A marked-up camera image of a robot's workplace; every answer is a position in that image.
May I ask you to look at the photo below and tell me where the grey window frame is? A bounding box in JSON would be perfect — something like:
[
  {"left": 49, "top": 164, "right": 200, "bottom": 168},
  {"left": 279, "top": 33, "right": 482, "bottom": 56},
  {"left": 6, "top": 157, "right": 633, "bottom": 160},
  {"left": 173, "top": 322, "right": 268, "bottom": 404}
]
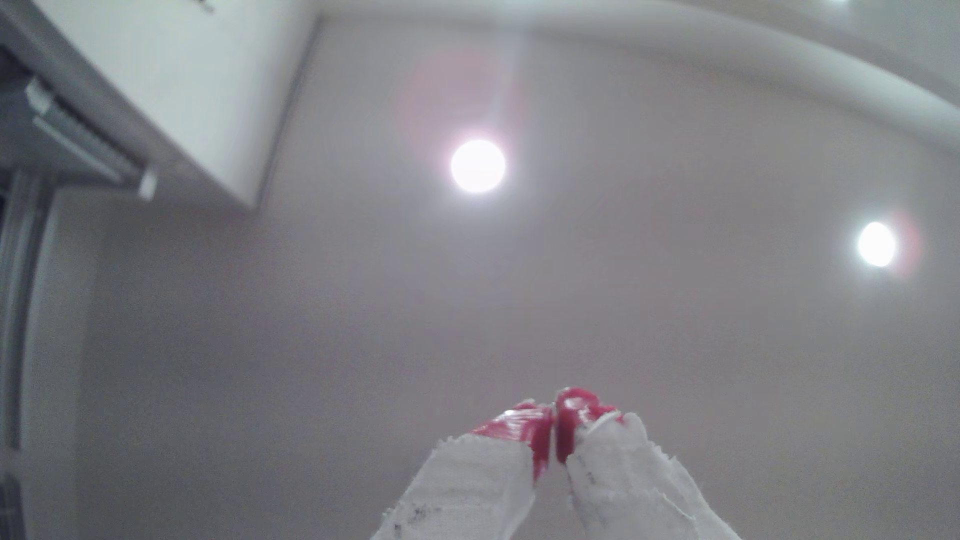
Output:
[{"left": 0, "top": 168, "right": 61, "bottom": 540}]

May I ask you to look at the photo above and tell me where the white air conditioner unit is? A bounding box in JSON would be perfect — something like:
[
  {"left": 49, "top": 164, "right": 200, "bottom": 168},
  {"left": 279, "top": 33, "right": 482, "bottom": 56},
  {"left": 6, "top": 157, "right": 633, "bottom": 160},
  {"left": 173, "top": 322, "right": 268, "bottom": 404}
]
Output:
[{"left": 0, "top": 0, "right": 320, "bottom": 210}]

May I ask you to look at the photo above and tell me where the round ceiling light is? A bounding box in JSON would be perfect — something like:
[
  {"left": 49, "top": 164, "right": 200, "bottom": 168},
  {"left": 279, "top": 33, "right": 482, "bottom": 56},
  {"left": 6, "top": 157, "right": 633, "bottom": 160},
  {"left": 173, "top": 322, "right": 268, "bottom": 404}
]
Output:
[
  {"left": 448, "top": 137, "right": 508, "bottom": 196},
  {"left": 856, "top": 219, "right": 899, "bottom": 270}
]

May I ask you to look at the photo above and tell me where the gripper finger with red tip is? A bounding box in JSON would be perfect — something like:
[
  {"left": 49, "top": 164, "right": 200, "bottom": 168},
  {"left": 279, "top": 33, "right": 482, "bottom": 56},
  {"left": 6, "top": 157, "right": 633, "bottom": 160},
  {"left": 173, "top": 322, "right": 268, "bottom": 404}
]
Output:
[
  {"left": 555, "top": 386, "right": 744, "bottom": 540},
  {"left": 369, "top": 399, "right": 556, "bottom": 540}
]

